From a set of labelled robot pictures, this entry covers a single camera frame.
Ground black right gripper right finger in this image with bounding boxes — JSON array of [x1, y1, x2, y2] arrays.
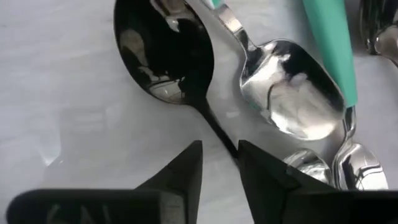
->
[[238, 140, 398, 224]]

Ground teal-handled silver spoon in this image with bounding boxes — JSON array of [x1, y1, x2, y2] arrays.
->
[[302, 0, 389, 191]]

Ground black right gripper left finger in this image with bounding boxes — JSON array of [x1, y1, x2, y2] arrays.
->
[[6, 140, 203, 224]]

